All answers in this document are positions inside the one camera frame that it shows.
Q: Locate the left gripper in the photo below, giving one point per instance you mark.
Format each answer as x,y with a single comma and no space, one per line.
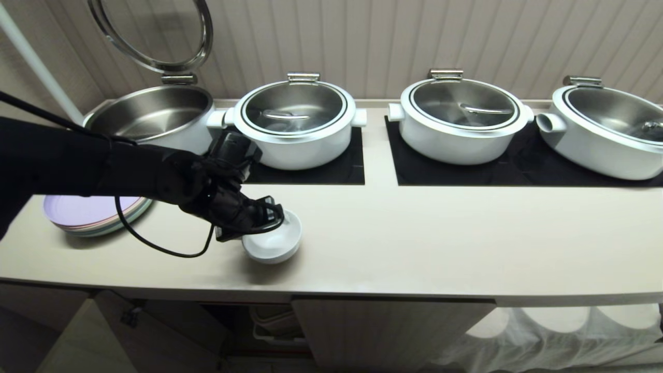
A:
235,210

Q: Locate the white bowl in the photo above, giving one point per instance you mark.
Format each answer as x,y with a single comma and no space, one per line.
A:
274,243

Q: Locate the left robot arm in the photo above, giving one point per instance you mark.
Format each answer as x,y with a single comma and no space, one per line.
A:
62,160

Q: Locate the white dish rack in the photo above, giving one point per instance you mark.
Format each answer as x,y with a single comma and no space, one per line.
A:
274,331

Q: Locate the metal cabinet hinge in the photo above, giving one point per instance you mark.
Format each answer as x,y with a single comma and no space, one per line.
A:
132,316

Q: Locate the beige ribbed cabinet door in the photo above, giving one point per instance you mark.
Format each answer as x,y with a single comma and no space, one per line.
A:
383,336

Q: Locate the beige open cabinet door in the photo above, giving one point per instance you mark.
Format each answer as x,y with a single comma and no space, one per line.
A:
83,342

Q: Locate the white steel-lined warming pot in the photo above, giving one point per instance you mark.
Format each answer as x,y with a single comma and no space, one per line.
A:
150,111
595,155
311,150
456,147

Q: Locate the small black heating plate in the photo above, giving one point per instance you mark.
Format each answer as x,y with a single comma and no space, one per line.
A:
331,173

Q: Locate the round glass pot lid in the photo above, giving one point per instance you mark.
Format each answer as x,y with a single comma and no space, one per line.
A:
616,111
295,103
456,101
155,31

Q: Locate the pink plate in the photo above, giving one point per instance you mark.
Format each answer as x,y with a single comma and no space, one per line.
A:
103,228

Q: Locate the stack of pastel plates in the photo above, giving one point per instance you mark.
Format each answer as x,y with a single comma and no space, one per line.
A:
103,233

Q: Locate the lilac plate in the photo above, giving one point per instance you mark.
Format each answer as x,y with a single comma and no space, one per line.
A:
77,210

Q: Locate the wide black heating plate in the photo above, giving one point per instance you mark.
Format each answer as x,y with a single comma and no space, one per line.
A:
466,176

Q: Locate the white pole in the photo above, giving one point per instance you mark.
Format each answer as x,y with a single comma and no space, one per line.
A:
36,67

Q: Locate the white sheer cloth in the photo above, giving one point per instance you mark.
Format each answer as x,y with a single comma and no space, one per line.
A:
559,342

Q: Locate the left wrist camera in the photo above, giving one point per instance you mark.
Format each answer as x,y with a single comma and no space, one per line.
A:
235,153

